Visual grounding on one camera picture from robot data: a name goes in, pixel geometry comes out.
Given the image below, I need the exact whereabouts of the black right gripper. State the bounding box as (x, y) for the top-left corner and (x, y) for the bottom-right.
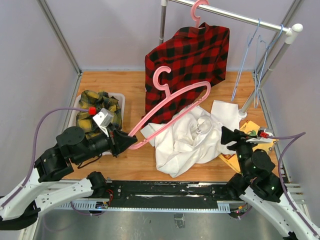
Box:
(220, 125), (259, 177)

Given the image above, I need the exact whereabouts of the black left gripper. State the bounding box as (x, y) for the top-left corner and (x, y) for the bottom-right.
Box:
(74, 121), (139, 164)

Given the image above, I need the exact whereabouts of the white shirt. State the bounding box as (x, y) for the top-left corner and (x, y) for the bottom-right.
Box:
(150, 100), (241, 178)

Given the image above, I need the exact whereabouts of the blue wire hanger of grey shirt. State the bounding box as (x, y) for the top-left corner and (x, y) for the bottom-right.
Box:
(253, 24), (284, 109)

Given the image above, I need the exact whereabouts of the yellow plaid flannel shirt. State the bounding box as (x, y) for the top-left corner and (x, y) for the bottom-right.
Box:
(75, 90), (123, 139)

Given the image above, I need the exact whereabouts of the pink plastic hanger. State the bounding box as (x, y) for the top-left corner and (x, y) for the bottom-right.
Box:
(127, 66), (212, 151)
(191, 0), (210, 30)

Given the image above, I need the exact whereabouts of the red black plaid shirt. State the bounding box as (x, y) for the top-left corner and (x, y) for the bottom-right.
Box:
(144, 22), (230, 126)

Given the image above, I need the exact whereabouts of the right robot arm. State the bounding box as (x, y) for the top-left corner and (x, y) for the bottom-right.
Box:
(220, 126), (320, 240)

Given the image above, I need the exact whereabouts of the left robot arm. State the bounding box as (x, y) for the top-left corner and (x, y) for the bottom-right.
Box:
(0, 126), (138, 231)

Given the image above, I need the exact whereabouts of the white plastic laundry basket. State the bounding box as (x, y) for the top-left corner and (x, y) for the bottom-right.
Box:
(66, 92), (125, 160)

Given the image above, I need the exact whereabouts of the metal clothes rack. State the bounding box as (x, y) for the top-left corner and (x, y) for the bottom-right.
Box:
(174, 0), (303, 120)

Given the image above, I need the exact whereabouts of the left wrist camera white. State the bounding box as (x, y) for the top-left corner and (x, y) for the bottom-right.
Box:
(93, 108), (115, 137)

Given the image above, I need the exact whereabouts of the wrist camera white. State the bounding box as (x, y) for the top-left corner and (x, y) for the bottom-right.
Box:
(93, 108), (115, 137)
(245, 127), (274, 144)

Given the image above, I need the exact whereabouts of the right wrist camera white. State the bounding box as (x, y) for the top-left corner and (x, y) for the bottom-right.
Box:
(245, 127), (274, 144)

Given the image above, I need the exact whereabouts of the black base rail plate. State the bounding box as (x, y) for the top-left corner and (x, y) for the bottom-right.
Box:
(82, 179), (251, 210)

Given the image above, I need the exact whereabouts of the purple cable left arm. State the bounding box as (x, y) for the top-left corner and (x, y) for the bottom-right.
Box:
(0, 107), (91, 211)

